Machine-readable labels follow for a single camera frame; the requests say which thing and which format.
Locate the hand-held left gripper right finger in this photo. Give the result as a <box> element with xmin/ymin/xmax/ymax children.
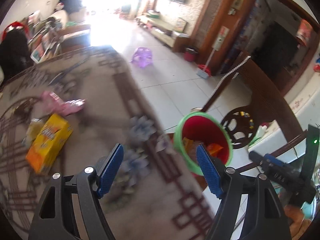
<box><xmin>196</xmin><ymin>144</ymin><xmax>292</xmax><ymax>240</ymax></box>

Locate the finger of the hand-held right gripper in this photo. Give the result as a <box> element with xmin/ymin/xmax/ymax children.
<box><xmin>263</xmin><ymin>153</ymin><xmax>286</xmax><ymax>168</ymax></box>
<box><xmin>248</xmin><ymin>151</ymin><xmax>301</xmax><ymax>181</ymax></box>

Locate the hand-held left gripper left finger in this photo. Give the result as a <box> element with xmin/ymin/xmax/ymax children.
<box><xmin>28</xmin><ymin>144</ymin><xmax>124</xmax><ymax>240</ymax></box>

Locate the red bin with green rim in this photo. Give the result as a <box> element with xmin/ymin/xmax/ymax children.
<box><xmin>173</xmin><ymin>112</ymin><xmax>234</xmax><ymax>176</ymax></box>

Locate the person's right forearm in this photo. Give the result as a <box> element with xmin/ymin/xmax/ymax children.
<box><xmin>285</xmin><ymin>204</ymin><xmax>313</xmax><ymax>239</ymax></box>

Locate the orange snack wrapper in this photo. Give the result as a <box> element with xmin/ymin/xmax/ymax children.
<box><xmin>207</xmin><ymin>143</ymin><xmax>223</xmax><ymax>156</ymax></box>

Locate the white appliance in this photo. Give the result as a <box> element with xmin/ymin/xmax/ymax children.
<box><xmin>249</xmin><ymin>80</ymin><xmax>320</xmax><ymax>157</ymax></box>

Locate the dark wooden chair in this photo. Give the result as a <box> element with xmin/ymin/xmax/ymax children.
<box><xmin>191</xmin><ymin>55</ymin><xmax>316</xmax><ymax>230</ymax></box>

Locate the orange and yellow snack box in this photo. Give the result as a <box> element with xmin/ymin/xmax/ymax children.
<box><xmin>25</xmin><ymin>113</ymin><xmax>74</xmax><ymax>175</ymax></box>

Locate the pink foil wrapper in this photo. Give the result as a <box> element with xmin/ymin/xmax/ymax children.
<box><xmin>41</xmin><ymin>91</ymin><xmax>86</xmax><ymax>117</ymax></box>

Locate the floral printed table cover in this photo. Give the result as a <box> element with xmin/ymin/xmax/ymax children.
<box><xmin>0</xmin><ymin>45</ymin><xmax>218</xmax><ymax>240</ymax></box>

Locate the pale yellow wrapper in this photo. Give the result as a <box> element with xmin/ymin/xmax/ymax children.
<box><xmin>24</xmin><ymin>118</ymin><xmax>45</xmax><ymax>141</ymax></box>

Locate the red dustpan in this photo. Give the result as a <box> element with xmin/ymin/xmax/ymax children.
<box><xmin>196</xmin><ymin>64</ymin><xmax>212</xmax><ymax>78</ymax></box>

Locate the purple plastic stool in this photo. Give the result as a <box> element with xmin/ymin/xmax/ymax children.
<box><xmin>131</xmin><ymin>46</ymin><xmax>154</xmax><ymax>69</ymax></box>

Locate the wooden low cabinet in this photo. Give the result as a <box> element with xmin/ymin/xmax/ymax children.
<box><xmin>59</xmin><ymin>24</ymin><xmax>91</xmax><ymax>53</ymax></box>

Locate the long low TV cabinet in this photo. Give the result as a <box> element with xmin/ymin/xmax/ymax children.
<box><xmin>136</xmin><ymin>14</ymin><xmax>191</xmax><ymax>53</ymax></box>

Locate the pile of picture books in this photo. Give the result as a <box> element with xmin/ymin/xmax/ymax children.
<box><xmin>27</xmin><ymin>12</ymin><xmax>63</xmax><ymax>63</ymax></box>

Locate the black clothing pile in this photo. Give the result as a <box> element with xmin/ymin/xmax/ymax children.
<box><xmin>0</xmin><ymin>29</ymin><xmax>33</xmax><ymax>78</ymax></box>

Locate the framed picture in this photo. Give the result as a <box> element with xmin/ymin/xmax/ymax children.
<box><xmin>174</xmin><ymin>17</ymin><xmax>188</xmax><ymax>31</ymax></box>

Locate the red cloth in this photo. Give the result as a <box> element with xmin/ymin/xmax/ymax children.
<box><xmin>1</xmin><ymin>22</ymin><xmax>25</xmax><ymax>38</ymax></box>

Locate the white spiral cord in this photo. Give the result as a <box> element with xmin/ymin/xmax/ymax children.
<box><xmin>211</xmin><ymin>56</ymin><xmax>252</xmax><ymax>98</ymax></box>

